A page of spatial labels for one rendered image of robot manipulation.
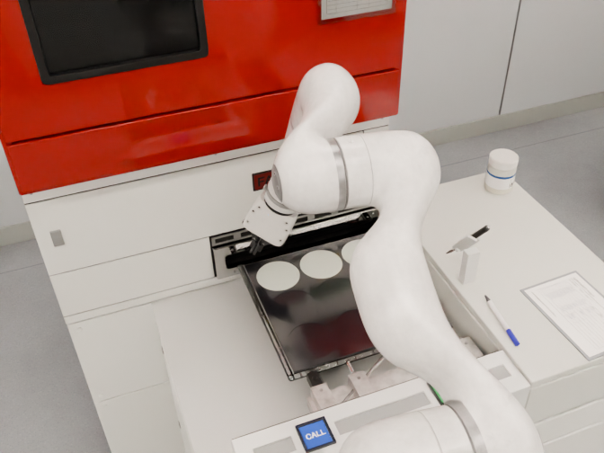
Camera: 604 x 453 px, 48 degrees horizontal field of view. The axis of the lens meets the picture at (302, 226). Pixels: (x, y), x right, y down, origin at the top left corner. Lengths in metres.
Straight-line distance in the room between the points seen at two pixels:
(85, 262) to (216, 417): 0.45
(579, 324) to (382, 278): 0.72
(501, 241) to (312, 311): 0.47
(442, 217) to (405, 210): 0.81
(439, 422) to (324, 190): 0.32
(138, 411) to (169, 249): 0.56
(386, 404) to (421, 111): 2.51
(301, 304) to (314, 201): 0.65
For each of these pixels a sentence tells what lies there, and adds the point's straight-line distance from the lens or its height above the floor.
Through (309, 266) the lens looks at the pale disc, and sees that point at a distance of 1.60.
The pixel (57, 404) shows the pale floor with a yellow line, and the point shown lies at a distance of 2.63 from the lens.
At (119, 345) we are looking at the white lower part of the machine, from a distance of 1.76.
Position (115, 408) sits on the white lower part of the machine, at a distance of 1.94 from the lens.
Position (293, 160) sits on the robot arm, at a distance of 0.88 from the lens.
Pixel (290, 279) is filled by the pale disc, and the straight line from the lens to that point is 1.57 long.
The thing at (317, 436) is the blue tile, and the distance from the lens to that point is 1.22.
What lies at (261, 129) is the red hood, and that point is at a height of 1.26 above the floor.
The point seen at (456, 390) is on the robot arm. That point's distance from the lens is 0.82.
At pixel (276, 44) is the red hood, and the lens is 1.34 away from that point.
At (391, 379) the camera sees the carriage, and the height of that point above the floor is 0.88.
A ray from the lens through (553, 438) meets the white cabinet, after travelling 1.57.
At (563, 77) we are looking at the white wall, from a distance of 4.08.
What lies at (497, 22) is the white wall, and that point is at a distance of 3.63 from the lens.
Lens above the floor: 1.98
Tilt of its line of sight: 39 degrees down
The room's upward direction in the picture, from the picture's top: 2 degrees counter-clockwise
